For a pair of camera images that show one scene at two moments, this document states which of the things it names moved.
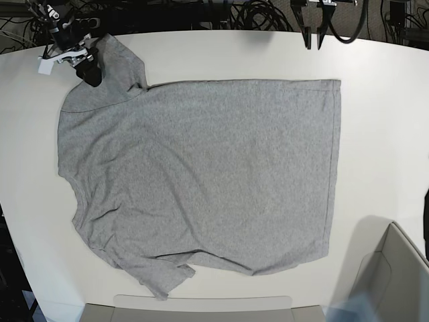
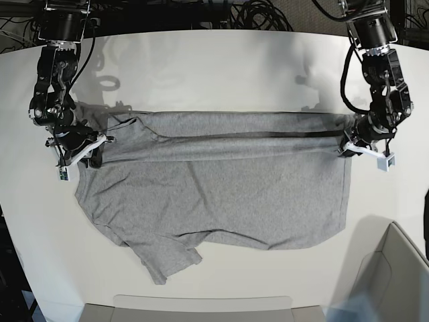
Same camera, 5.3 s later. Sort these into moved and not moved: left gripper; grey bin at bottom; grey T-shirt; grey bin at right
Moved: grey T-shirt; left gripper
Not moved: grey bin at right; grey bin at bottom
